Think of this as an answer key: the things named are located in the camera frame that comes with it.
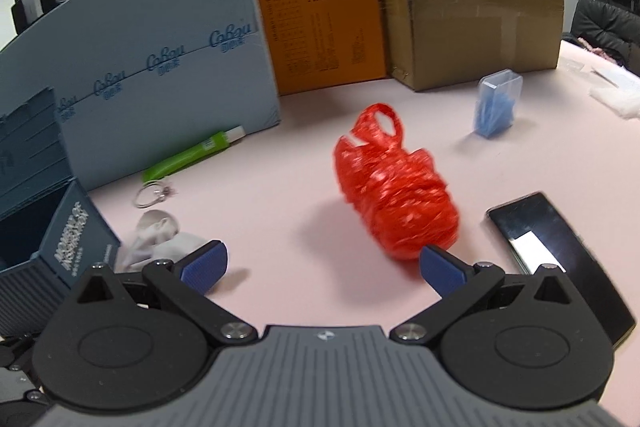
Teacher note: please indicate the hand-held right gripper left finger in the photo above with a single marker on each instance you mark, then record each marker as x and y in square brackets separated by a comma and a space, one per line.
[205, 268]

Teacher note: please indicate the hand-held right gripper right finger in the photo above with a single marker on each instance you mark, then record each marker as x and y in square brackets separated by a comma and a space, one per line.
[442, 274]

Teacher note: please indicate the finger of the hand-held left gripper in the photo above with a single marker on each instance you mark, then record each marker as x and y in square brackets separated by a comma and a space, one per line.
[20, 357]

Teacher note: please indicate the white cloth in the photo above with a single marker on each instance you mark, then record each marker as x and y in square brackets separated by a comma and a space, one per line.
[155, 232]

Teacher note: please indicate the blue plastic storage box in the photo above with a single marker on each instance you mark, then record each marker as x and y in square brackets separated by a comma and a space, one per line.
[30, 287]

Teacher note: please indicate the red plastic bag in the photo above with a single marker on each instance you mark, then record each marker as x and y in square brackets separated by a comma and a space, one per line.
[395, 197]

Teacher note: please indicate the black smartphone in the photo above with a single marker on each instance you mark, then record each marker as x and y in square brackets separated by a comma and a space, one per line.
[540, 217]

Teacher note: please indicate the green tube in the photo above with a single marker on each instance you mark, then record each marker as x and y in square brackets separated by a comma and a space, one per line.
[190, 154]

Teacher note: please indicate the clear box of blue items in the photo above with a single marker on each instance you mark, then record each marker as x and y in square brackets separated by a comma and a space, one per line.
[495, 107]

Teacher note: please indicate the light blue carton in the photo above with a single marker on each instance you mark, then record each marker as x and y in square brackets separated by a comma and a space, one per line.
[150, 32]

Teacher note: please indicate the white plastic bag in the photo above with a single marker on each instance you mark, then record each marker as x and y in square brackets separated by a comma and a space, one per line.
[620, 99]

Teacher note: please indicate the orange carton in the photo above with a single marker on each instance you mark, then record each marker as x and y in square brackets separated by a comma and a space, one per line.
[310, 7]

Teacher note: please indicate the black office chair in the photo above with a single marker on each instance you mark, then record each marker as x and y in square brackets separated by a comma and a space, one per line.
[605, 27]

